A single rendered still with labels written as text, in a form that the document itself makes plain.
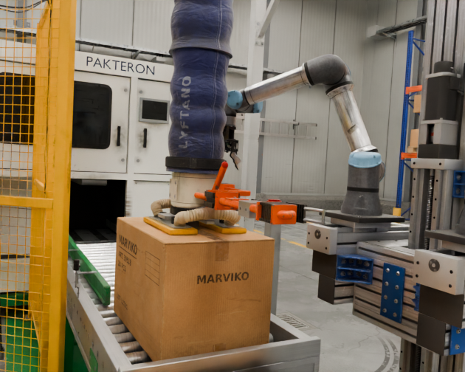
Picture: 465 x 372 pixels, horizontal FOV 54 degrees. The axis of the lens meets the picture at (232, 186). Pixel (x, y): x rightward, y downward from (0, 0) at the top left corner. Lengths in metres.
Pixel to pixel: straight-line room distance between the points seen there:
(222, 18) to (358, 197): 0.81
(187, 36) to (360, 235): 0.94
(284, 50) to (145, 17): 3.66
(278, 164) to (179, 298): 10.64
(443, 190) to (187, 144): 0.87
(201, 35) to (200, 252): 0.75
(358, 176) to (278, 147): 10.30
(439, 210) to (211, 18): 1.00
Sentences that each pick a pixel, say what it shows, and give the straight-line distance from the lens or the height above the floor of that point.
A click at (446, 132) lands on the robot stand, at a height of 1.34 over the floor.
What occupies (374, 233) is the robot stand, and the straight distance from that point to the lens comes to 1.76.
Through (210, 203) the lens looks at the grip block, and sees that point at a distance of 1.48.
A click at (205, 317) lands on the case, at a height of 0.70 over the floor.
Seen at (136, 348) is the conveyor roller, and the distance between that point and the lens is 1.74.
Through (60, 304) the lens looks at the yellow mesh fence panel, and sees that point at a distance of 2.10.
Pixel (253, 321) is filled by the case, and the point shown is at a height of 0.67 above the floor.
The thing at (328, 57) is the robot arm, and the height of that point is 1.62.
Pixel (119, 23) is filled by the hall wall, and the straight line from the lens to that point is 10.75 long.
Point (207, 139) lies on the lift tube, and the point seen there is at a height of 1.28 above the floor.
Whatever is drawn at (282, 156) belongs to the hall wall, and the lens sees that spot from 12.07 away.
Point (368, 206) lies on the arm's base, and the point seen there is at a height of 1.07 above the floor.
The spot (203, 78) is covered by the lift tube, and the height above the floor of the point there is 1.50.
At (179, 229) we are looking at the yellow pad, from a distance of 1.56.
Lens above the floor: 1.21
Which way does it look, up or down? 3 degrees down
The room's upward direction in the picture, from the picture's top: 3 degrees clockwise
